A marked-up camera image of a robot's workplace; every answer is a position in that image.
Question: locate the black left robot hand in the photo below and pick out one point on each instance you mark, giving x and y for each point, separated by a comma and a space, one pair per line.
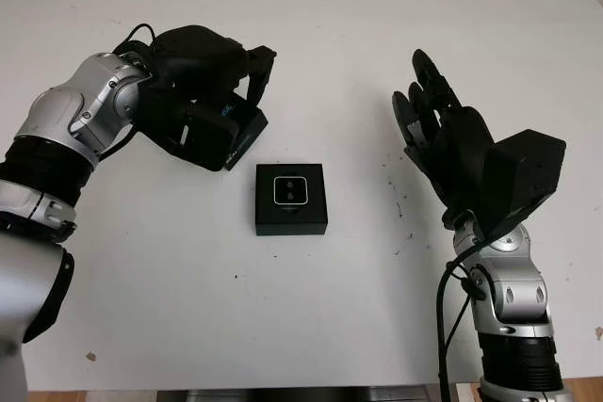
198, 63

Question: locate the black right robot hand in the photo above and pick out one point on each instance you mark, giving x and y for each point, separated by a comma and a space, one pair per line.
452, 152

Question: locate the black RealSense box lid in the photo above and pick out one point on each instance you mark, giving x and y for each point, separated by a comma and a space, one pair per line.
252, 128

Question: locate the small silver square camera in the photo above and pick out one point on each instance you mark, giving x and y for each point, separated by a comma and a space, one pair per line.
290, 191

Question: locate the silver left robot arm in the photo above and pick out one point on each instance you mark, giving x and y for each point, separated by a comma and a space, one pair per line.
61, 110

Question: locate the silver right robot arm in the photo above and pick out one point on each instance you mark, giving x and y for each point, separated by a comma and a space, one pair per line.
513, 289

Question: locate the black box base with insert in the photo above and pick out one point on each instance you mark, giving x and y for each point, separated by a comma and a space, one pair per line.
266, 226

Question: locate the dark grey robot torso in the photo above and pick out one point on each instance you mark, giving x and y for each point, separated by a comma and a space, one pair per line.
306, 396

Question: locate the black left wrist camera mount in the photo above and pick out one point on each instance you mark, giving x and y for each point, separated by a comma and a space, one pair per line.
207, 138

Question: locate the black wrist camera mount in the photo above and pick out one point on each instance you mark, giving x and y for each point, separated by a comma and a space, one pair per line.
527, 171
207, 138

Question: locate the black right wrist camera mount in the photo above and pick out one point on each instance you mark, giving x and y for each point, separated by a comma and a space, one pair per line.
527, 171

